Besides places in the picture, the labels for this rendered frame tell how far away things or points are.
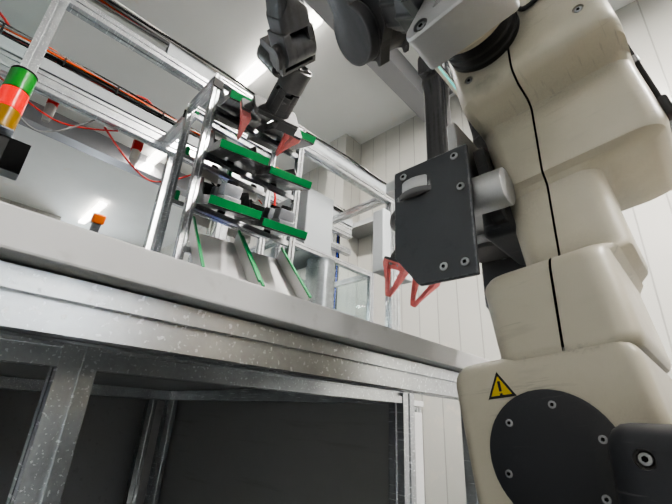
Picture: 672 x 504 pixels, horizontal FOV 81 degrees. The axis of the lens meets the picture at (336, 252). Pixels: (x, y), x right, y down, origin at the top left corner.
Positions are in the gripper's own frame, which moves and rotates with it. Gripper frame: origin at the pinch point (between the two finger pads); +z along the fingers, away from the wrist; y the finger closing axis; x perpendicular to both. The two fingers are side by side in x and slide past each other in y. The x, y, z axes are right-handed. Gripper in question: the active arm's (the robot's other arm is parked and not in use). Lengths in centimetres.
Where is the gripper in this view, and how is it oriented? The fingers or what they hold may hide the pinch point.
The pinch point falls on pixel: (258, 143)
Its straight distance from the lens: 95.9
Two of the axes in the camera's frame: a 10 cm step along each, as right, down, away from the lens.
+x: 2.0, 7.2, -6.6
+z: -5.4, 6.5, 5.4
